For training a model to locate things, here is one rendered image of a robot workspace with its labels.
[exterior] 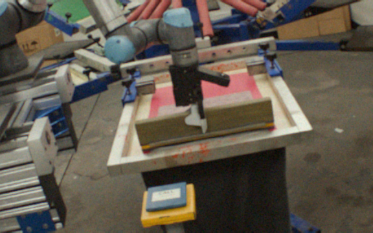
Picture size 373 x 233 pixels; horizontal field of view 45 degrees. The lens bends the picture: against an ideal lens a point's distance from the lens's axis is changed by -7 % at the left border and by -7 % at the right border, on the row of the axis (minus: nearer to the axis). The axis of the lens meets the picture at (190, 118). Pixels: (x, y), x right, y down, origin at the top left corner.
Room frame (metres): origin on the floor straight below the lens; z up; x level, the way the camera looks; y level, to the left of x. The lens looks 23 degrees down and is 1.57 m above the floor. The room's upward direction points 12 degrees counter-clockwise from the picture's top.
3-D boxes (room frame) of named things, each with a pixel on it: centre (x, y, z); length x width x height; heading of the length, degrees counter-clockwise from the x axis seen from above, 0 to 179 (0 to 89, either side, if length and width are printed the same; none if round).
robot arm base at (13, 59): (1.48, 0.56, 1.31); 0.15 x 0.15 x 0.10
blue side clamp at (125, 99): (1.82, 0.20, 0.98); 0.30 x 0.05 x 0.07; 176
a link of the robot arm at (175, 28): (1.30, -0.02, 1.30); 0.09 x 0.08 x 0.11; 60
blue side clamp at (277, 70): (1.78, -0.35, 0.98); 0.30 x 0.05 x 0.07; 176
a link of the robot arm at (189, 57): (1.29, -0.02, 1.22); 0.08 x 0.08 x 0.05
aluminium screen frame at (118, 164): (1.56, -0.06, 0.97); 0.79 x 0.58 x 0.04; 176
